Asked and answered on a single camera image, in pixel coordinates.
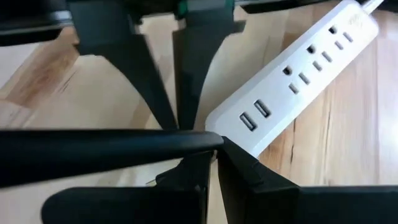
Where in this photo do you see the white power strip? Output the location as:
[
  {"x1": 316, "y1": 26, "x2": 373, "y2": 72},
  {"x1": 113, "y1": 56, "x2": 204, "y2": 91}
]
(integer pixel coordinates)
[{"x1": 205, "y1": 0, "x2": 381, "y2": 159}]

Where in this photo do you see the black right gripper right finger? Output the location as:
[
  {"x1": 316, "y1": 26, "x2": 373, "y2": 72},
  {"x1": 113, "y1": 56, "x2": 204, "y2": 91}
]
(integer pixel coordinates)
[{"x1": 216, "y1": 136, "x2": 398, "y2": 224}]

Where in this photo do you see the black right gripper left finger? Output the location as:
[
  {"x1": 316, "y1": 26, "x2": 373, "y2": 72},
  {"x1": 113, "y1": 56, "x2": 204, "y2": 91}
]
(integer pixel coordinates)
[{"x1": 41, "y1": 150, "x2": 215, "y2": 224}]

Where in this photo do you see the black aluminium rig frame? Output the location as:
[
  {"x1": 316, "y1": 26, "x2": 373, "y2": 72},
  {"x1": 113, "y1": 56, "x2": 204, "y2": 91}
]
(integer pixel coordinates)
[{"x1": 0, "y1": 0, "x2": 343, "y2": 47}]

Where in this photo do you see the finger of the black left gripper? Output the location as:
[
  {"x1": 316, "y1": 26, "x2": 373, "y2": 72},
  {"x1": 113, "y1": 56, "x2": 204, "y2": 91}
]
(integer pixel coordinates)
[
  {"x1": 172, "y1": 18, "x2": 247, "y2": 131},
  {"x1": 70, "y1": 18, "x2": 178, "y2": 130}
]

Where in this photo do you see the white power strip cord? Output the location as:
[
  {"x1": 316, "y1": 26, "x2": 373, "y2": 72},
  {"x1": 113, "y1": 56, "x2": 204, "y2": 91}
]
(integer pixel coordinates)
[{"x1": 360, "y1": 0, "x2": 386, "y2": 15}]

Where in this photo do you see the black USB cable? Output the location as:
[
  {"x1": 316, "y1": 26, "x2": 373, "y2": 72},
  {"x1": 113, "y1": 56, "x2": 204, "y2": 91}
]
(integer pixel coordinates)
[{"x1": 0, "y1": 129, "x2": 224, "y2": 189}]

